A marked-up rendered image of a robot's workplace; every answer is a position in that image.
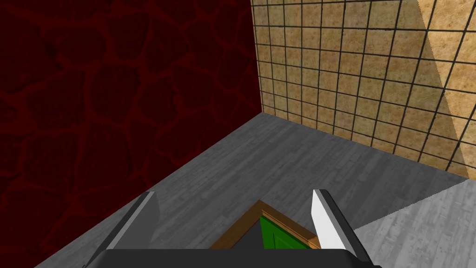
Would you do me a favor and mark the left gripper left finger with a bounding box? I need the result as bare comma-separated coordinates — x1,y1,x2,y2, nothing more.
106,191,160,250

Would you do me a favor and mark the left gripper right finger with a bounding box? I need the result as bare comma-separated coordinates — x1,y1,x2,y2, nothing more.
311,189,371,257

